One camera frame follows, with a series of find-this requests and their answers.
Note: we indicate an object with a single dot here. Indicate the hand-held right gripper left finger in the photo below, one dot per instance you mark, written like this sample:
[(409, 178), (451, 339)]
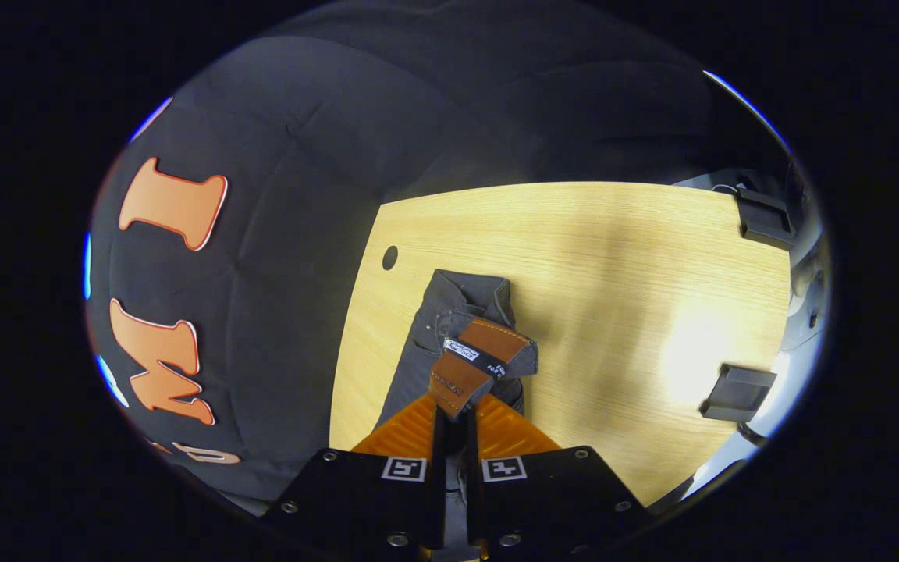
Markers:
[(356, 492)]

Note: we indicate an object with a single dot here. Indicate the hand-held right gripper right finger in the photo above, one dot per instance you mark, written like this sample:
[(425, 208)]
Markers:
[(551, 492)]

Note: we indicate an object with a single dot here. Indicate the dark grey jeans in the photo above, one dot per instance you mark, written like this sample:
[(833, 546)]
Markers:
[(449, 300)]

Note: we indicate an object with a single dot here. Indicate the black table clamp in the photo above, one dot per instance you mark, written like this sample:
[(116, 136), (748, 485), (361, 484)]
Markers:
[(738, 390), (765, 218)]

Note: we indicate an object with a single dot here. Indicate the black backdrop cloth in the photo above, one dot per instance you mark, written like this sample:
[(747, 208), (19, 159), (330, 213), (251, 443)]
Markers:
[(301, 195)]

